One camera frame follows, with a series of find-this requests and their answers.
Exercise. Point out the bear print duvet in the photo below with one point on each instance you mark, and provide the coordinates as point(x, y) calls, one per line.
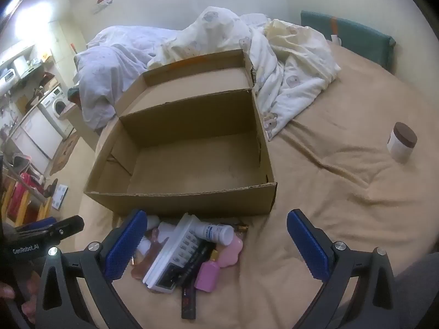
point(291, 75)

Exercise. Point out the white washing machine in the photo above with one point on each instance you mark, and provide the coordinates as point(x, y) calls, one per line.
point(56, 109)

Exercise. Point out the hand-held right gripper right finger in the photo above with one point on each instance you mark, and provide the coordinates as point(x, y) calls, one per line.
point(308, 250)

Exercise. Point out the black and gold battery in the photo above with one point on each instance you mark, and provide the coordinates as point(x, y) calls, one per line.
point(241, 228)

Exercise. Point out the red suitcase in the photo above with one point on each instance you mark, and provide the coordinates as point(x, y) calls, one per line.
point(17, 198)

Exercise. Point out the white pill bottle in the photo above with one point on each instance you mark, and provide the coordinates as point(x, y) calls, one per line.
point(216, 233)

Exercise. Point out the white remote control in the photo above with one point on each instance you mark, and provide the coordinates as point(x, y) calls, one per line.
point(171, 257)

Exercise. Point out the person's grey trouser leg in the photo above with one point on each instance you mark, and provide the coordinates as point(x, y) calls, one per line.
point(418, 291)

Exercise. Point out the white microwave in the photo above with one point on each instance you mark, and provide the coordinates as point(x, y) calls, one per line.
point(8, 75)

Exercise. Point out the white rounded case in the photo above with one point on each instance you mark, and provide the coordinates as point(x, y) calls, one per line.
point(143, 245)

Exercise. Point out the white bathroom scale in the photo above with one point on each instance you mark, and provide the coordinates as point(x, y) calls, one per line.
point(60, 197)

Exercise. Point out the round brown rug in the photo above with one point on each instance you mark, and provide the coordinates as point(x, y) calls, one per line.
point(67, 152)

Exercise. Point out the cream jar with brown lid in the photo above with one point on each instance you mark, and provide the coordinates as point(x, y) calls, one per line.
point(401, 144)

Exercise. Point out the black shoes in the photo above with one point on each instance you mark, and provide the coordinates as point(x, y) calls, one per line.
point(49, 190)

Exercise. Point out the teal headboard cushion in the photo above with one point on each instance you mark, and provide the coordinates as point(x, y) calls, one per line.
point(360, 37)

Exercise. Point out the white wall plug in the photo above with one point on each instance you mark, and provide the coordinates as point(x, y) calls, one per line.
point(336, 39)

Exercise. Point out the person's left hand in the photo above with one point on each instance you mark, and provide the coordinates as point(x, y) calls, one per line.
point(7, 291)

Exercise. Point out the wall decoration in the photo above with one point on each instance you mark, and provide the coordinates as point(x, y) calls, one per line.
point(103, 3)

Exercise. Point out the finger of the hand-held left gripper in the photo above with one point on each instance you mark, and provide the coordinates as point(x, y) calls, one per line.
point(37, 224)
point(65, 228)

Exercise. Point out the pink perfume bottle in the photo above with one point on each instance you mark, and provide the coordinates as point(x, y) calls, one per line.
point(207, 274)

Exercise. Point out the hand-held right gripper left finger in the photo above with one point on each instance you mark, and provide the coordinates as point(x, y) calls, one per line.
point(125, 250)

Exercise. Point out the black lighter with red label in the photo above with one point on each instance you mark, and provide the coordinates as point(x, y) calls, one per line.
point(188, 303)

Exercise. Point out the brown cardboard box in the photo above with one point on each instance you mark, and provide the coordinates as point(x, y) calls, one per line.
point(192, 164)

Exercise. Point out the white fridge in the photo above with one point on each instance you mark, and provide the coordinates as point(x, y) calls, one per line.
point(37, 133)

